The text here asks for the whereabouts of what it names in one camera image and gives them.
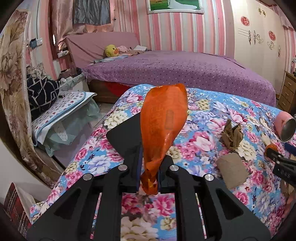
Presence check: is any pink satin curtain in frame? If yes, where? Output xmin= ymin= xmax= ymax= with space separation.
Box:
xmin=50 ymin=0 xmax=115 ymax=50

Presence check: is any framed landscape picture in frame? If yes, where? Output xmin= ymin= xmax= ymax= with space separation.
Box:
xmin=146 ymin=0 xmax=204 ymax=15

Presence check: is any pink metal cup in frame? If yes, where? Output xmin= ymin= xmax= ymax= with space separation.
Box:
xmin=275 ymin=111 xmax=296 ymax=143

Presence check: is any polka dot cushion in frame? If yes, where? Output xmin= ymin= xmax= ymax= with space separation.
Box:
xmin=31 ymin=91 xmax=97 ymax=146

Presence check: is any orange plastic bag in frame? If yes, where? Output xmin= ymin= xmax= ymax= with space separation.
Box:
xmin=140 ymin=83 xmax=188 ymax=195

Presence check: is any yellow duck plush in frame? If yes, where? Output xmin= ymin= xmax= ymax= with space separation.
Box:
xmin=103 ymin=44 xmax=119 ymax=58

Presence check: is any crumpled brown paper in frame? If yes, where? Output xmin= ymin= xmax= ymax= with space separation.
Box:
xmin=220 ymin=119 xmax=244 ymax=150

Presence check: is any pink bed headboard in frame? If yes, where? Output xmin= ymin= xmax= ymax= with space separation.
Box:
xmin=65 ymin=32 xmax=140 ymax=70

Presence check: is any black patterned cushion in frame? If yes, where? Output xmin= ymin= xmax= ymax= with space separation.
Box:
xmin=26 ymin=74 xmax=61 ymax=121

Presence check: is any pile of clothes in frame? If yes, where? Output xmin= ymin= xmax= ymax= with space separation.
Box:
xmin=116 ymin=45 xmax=151 ymax=56

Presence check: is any light green cloth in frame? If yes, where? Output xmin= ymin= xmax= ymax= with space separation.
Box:
xmin=44 ymin=100 xmax=101 ymax=158

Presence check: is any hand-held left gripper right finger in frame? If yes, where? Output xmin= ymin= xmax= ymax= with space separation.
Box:
xmin=159 ymin=156 xmax=271 ymax=241

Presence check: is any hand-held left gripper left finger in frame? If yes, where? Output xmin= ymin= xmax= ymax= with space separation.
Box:
xmin=26 ymin=146 xmax=143 ymax=241

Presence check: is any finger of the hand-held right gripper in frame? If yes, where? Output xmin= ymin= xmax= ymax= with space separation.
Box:
xmin=266 ymin=149 xmax=296 ymax=184
xmin=284 ymin=142 xmax=296 ymax=154

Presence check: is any wooden desk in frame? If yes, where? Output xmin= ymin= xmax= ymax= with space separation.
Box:
xmin=276 ymin=71 xmax=296 ymax=112

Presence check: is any floral beige curtain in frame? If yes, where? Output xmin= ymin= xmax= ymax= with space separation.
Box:
xmin=0 ymin=9 xmax=65 ymax=188

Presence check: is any orange peel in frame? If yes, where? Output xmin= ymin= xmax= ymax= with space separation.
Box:
xmin=265 ymin=143 xmax=279 ymax=158

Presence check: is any white wardrobe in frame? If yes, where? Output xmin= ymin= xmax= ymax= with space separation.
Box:
xmin=231 ymin=0 xmax=296 ymax=75

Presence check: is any grey hanging cloth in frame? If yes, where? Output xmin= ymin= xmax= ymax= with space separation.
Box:
xmin=73 ymin=0 xmax=112 ymax=25

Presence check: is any purple dotted bed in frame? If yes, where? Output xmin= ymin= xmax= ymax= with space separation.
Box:
xmin=83 ymin=51 xmax=277 ymax=107

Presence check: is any plaid box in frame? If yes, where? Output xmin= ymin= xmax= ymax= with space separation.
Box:
xmin=3 ymin=183 xmax=41 ymax=238

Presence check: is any short cardboard tube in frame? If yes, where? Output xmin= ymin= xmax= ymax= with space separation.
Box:
xmin=216 ymin=152 xmax=250 ymax=189

